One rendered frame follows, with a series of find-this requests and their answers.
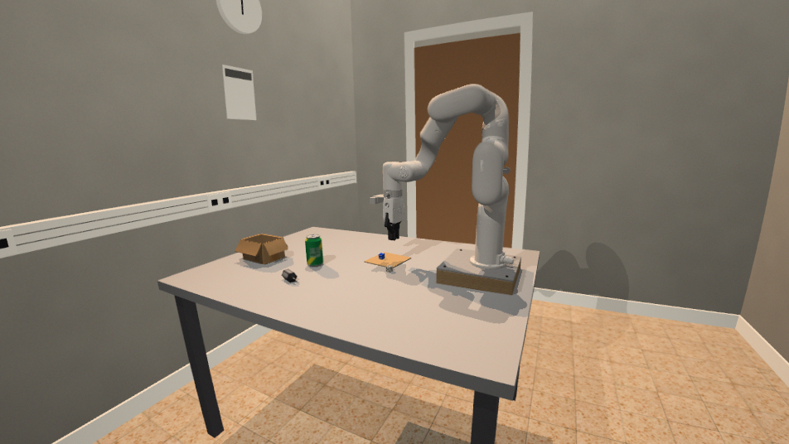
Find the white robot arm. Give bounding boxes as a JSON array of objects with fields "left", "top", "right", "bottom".
[{"left": 370, "top": 84, "right": 514, "bottom": 269}]

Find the orange flat square mat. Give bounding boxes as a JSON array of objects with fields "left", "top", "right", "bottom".
[{"left": 364, "top": 252, "right": 411, "bottom": 268}]

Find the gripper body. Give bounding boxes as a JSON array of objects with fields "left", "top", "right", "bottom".
[{"left": 383, "top": 196, "right": 404, "bottom": 224}]

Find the green drink can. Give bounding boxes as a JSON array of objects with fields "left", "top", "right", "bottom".
[{"left": 305, "top": 234, "right": 323, "bottom": 267}]

